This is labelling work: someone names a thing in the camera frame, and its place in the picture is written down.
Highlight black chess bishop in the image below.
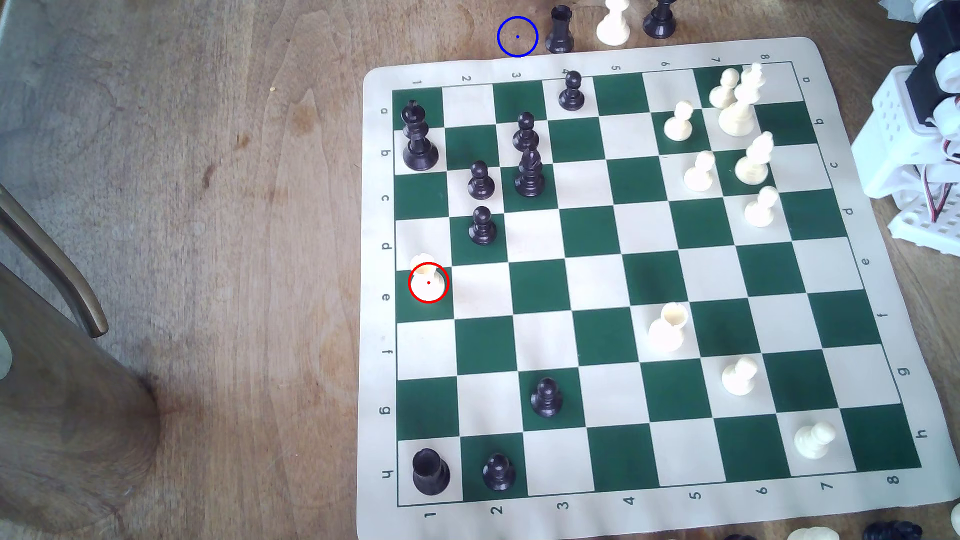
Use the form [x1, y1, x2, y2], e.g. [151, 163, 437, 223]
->
[513, 148, 546, 199]

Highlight black chess rook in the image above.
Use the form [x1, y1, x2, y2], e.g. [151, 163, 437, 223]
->
[411, 448, 451, 497]
[545, 5, 576, 54]

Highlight black chess king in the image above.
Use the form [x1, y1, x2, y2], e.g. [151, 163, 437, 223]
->
[401, 99, 441, 172]

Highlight black chess pawn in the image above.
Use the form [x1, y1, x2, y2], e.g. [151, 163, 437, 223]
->
[467, 160, 496, 201]
[531, 377, 564, 419]
[512, 111, 540, 153]
[482, 453, 516, 492]
[558, 70, 586, 112]
[468, 206, 498, 246]

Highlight green and white chess mat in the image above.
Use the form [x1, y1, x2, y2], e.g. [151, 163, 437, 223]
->
[355, 36, 951, 540]

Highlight white chess queen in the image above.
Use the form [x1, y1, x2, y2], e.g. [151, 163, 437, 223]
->
[718, 63, 768, 138]

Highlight black chess piece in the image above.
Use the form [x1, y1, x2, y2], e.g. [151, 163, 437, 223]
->
[642, 0, 678, 40]
[862, 520, 925, 540]

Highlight white chess bishop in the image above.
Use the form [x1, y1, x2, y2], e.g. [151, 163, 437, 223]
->
[734, 131, 775, 186]

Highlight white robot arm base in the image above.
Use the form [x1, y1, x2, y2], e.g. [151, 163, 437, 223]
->
[851, 66, 960, 256]

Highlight white chess pawn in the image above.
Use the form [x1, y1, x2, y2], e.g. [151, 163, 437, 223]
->
[794, 420, 837, 461]
[683, 150, 717, 192]
[708, 68, 741, 111]
[721, 356, 759, 397]
[663, 100, 695, 142]
[744, 186, 780, 228]
[409, 253, 449, 303]

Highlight red and black wires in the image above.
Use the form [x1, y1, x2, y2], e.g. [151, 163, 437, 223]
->
[921, 161, 959, 224]

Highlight curved brass metal bar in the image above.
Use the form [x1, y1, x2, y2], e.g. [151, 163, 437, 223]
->
[0, 183, 110, 339]

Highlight white chess rook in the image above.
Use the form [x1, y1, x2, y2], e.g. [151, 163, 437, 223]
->
[647, 302, 690, 354]

